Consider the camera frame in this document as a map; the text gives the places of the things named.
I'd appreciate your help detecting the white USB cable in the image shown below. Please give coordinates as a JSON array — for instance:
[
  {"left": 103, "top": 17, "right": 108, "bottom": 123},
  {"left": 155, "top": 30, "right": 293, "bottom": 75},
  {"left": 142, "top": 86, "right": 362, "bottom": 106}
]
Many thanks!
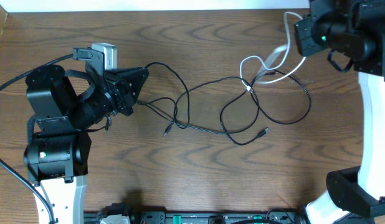
[{"left": 239, "top": 11, "right": 307, "bottom": 93}]

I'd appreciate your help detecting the black USB cable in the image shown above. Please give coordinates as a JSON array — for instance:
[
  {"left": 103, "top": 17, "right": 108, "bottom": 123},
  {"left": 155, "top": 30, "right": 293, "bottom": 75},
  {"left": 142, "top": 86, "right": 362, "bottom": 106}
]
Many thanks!
[
  {"left": 136, "top": 62, "right": 312, "bottom": 138},
  {"left": 136, "top": 70, "right": 278, "bottom": 146}
]

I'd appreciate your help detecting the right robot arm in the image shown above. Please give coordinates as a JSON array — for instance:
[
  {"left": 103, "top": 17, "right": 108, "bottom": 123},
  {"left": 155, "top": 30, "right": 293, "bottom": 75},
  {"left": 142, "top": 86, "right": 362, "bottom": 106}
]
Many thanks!
[{"left": 295, "top": 0, "right": 385, "bottom": 223}]

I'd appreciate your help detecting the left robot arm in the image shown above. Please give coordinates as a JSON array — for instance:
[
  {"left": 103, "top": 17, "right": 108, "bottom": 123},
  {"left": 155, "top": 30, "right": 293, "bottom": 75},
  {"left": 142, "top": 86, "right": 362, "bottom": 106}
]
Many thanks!
[{"left": 24, "top": 65, "right": 149, "bottom": 223}]

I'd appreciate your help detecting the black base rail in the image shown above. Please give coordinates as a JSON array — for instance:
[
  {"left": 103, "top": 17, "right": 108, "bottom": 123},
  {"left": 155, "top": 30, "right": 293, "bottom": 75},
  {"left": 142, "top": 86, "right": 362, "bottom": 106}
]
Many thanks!
[{"left": 83, "top": 203, "right": 302, "bottom": 224}]

